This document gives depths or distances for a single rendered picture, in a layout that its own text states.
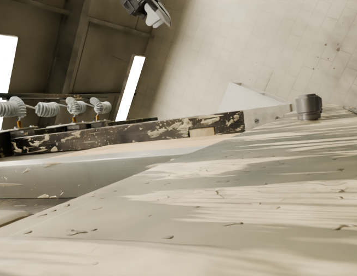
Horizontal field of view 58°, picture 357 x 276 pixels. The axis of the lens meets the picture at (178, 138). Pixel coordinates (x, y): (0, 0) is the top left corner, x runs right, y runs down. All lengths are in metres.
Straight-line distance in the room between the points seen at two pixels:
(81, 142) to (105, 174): 0.87
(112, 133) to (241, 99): 3.48
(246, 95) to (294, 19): 1.88
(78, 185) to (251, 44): 5.65
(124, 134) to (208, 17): 5.26
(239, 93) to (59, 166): 4.18
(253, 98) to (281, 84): 1.42
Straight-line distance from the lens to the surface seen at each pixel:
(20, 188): 0.42
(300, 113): 0.37
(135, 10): 1.00
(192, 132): 0.97
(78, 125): 1.63
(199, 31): 6.25
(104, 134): 1.13
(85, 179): 0.35
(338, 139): 0.19
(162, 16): 0.97
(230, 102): 4.52
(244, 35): 5.98
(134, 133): 1.06
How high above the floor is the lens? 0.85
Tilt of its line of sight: 19 degrees up
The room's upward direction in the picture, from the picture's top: 63 degrees counter-clockwise
